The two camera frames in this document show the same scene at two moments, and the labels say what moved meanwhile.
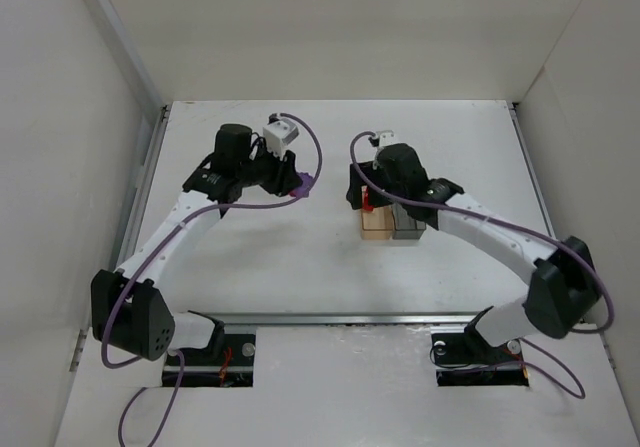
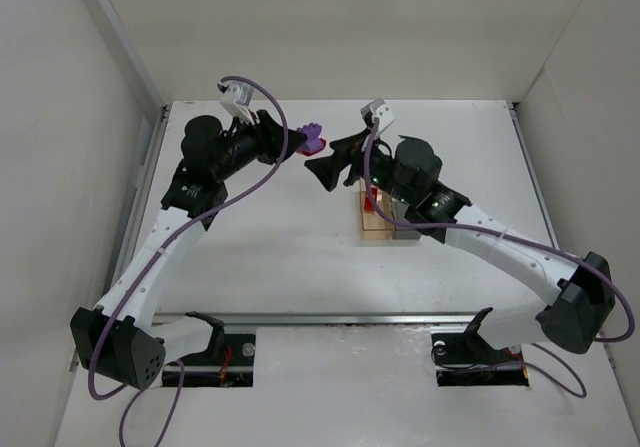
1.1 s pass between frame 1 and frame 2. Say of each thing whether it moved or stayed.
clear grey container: stayed
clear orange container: stayed
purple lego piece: moved
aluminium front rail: stayed
